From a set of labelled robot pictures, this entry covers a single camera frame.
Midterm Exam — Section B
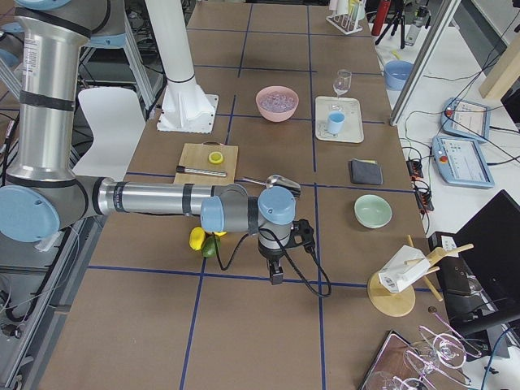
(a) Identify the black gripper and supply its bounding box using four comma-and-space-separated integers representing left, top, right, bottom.
258, 239, 284, 284

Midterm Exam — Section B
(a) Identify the silver metal ice scoop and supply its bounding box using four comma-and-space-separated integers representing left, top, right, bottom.
242, 174, 301, 198

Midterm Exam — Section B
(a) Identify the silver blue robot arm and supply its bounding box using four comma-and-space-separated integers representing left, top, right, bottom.
1, 1, 296, 284

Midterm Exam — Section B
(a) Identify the light blue plastic cup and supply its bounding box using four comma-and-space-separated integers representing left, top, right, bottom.
327, 111, 345, 135

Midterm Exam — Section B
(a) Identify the pink bowl of ice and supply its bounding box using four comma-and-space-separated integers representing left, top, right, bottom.
255, 85, 299, 123

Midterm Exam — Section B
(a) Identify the green lime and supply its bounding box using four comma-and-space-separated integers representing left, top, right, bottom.
201, 236, 220, 258

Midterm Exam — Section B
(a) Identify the mint green bowl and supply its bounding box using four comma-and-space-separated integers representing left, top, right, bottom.
354, 194, 392, 228

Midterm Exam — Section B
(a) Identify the lemon half slice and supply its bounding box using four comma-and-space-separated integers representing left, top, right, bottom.
208, 151, 224, 165

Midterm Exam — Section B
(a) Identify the grey folded cloth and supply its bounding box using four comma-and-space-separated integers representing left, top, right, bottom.
349, 159, 384, 185

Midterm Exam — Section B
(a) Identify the white carton box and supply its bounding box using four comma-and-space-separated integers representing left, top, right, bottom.
378, 245, 430, 293

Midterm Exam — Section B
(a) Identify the wooden mug tree stand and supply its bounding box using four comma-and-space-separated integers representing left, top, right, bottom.
367, 236, 474, 317

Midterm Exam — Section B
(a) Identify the steel cylinder black cap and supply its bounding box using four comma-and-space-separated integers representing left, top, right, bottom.
175, 165, 228, 178

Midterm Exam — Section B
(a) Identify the wooden cutting board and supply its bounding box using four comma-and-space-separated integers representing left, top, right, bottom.
174, 143, 239, 185

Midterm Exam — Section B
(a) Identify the cream serving tray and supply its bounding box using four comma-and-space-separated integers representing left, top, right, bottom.
314, 96, 364, 143

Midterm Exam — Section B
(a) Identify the clear wine glass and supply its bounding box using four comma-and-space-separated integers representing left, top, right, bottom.
332, 69, 353, 98

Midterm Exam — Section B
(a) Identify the near blue teach pendant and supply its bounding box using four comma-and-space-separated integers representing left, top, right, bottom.
431, 136, 495, 189

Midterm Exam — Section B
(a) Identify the blue teach pendant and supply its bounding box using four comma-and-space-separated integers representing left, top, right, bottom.
440, 97, 491, 143
431, 136, 495, 189

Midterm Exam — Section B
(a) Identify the black monitor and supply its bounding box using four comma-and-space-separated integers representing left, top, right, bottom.
439, 189, 519, 336

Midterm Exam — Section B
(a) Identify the white plastic chair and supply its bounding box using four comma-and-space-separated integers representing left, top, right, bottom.
73, 87, 145, 181

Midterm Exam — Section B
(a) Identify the blue bowl on side table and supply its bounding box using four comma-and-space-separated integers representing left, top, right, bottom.
383, 60, 414, 91

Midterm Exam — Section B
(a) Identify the far blue teach pendant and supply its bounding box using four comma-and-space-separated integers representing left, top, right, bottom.
440, 97, 491, 143

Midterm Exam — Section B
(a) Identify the black tripod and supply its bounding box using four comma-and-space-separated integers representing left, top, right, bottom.
375, 0, 405, 49

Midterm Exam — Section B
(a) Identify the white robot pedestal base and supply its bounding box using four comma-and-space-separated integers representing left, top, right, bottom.
145, 0, 219, 134

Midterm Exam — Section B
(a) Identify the white wire cup rack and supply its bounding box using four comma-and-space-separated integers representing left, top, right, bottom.
326, 0, 366, 35

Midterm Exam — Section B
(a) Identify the aluminium frame post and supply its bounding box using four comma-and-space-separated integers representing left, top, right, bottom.
389, 0, 462, 126

